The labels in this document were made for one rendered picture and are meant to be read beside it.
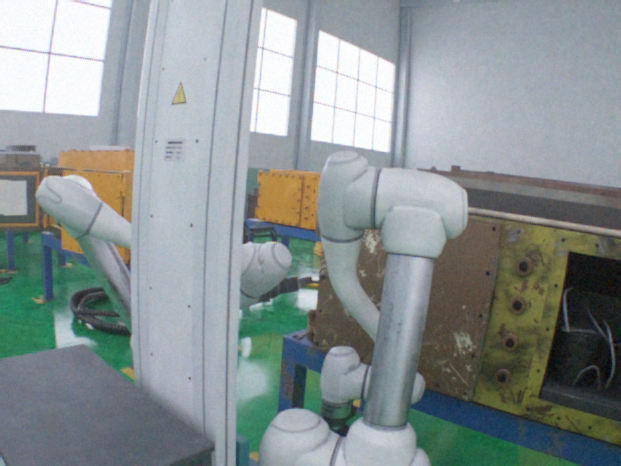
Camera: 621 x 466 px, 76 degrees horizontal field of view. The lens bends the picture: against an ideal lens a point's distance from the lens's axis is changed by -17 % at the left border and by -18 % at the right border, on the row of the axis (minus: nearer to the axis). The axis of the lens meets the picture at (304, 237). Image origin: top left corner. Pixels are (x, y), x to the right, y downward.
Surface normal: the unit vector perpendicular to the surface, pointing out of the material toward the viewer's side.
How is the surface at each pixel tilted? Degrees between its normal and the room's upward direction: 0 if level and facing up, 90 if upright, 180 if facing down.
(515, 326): 90
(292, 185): 90
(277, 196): 90
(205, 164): 90
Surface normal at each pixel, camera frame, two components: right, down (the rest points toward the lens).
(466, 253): -0.66, 0.06
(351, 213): -0.41, 0.53
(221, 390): 0.76, 0.15
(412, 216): -0.27, 0.04
